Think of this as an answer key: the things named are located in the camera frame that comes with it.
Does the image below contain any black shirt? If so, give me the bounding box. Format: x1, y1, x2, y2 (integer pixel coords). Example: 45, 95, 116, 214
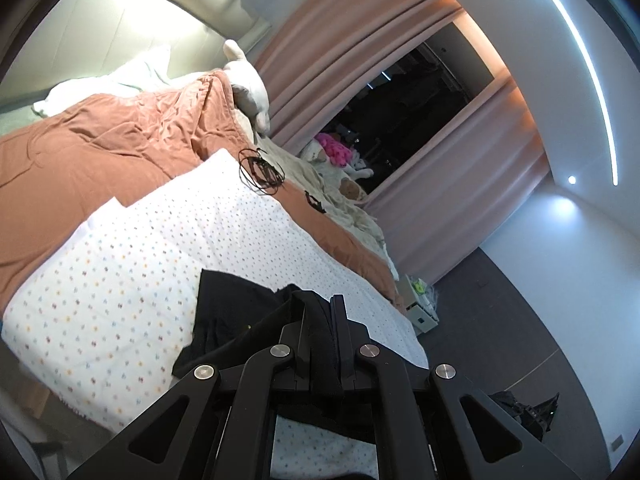
170, 268, 432, 480

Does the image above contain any small black item on quilt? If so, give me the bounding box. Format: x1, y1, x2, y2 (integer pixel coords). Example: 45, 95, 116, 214
305, 191, 326, 214

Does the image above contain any pink plush toy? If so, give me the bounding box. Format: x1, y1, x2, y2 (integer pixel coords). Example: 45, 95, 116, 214
314, 132, 352, 168

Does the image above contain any green item on cabinet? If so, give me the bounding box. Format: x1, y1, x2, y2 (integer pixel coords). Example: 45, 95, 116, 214
412, 283, 426, 294

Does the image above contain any white dotted bed sheet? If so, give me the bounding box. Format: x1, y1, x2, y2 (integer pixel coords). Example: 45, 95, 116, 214
0, 146, 431, 480

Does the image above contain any orange brown quilt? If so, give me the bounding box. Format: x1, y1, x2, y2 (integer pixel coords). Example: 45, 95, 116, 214
0, 69, 409, 317

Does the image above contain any right pink curtain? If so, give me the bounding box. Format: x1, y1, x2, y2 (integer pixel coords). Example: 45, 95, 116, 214
364, 74, 550, 283

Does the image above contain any brown white plush dog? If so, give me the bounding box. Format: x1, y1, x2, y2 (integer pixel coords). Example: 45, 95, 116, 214
299, 139, 374, 202

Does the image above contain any left pink curtain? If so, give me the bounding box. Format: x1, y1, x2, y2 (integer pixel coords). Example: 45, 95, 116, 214
255, 0, 463, 154

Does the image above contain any white bedside cabinet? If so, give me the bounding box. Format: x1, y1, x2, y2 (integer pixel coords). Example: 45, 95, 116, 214
397, 275, 439, 335

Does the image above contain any white pillow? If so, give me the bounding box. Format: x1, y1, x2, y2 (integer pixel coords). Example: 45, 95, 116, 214
30, 62, 174, 120

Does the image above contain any cream padded headboard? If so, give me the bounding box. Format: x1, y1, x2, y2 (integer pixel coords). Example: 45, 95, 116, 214
1, 0, 270, 105

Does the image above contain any pink curtain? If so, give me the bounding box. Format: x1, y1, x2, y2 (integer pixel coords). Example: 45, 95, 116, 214
255, 0, 463, 154
364, 74, 550, 283

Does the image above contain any black coiled cable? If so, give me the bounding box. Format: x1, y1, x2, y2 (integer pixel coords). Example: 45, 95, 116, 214
236, 146, 288, 198

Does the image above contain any beige blanket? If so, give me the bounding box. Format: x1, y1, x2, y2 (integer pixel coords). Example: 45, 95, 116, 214
233, 108, 399, 281

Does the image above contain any white plush toy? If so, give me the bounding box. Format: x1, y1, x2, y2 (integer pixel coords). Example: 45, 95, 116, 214
222, 39, 270, 136

